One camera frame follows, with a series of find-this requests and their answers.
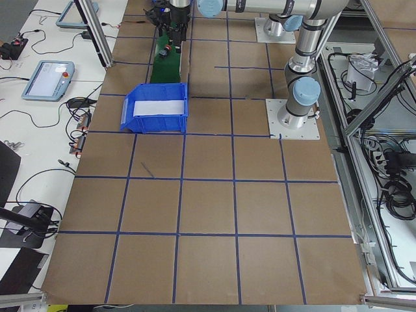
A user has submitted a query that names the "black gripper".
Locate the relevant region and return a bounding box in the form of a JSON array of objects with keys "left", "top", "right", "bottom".
[{"left": 153, "top": 8, "right": 190, "bottom": 53}]

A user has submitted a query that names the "red mushroom push button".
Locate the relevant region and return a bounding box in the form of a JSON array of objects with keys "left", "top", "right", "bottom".
[{"left": 158, "top": 45, "right": 172, "bottom": 59}]

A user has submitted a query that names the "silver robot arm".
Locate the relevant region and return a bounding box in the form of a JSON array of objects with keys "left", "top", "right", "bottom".
[{"left": 278, "top": 1, "right": 348, "bottom": 130}]

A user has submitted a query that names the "green conveyor belt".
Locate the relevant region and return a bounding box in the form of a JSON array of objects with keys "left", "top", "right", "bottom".
[{"left": 149, "top": 32, "right": 181, "bottom": 83}]

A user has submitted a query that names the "blue source bin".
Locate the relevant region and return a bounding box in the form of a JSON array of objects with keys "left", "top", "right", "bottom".
[{"left": 120, "top": 83, "right": 189, "bottom": 133}]

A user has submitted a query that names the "white foam pad source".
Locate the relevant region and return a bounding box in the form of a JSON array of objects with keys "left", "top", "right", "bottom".
[{"left": 133, "top": 100, "right": 186, "bottom": 116}]

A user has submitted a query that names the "black power adapter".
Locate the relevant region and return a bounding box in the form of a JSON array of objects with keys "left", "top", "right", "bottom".
[{"left": 81, "top": 31, "right": 92, "bottom": 40}]

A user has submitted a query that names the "teach pendant far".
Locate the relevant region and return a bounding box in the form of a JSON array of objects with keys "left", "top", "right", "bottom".
[{"left": 55, "top": 1, "right": 86, "bottom": 29}]

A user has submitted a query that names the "teach pendant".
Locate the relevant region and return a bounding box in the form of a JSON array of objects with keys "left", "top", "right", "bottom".
[
  {"left": 55, "top": 1, "right": 86, "bottom": 29},
  {"left": 21, "top": 60, "right": 75, "bottom": 102}
]

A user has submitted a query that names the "teach pendant near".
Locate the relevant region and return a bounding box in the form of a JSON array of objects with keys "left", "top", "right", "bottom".
[{"left": 21, "top": 60, "right": 75, "bottom": 102}]

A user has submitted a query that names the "red black conveyor wire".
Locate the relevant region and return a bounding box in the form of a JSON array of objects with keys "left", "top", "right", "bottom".
[{"left": 107, "top": 19, "right": 147, "bottom": 29}]

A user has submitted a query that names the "aluminium frame post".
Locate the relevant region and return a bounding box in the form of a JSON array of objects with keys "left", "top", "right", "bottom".
[{"left": 74, "top": 0, "right": 114, "bottom": 68}]

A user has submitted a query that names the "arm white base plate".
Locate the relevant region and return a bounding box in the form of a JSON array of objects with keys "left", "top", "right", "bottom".
[
  {"left": 265, "top": 99, "right": 320, "bottom": 140},
  {"left": 254, "top": 18, "right": 296, "bottom": 44}
]

